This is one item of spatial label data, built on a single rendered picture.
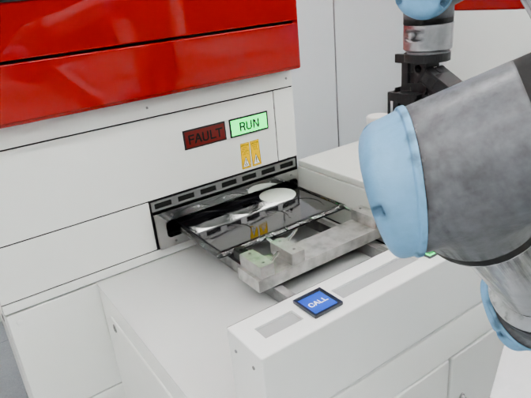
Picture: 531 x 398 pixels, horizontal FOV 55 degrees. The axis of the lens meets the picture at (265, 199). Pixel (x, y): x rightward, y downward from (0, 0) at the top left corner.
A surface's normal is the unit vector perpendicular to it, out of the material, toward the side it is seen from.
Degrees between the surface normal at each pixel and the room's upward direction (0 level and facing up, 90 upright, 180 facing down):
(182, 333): 0
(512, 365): 0
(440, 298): 90
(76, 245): 90
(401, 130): 41
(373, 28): 90
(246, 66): 90
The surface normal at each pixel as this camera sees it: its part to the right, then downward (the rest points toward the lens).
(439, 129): -0.56, -0.36
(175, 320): -0.09, -0.92
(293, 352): 0.57, 0.26
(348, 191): -0.82, 0.29
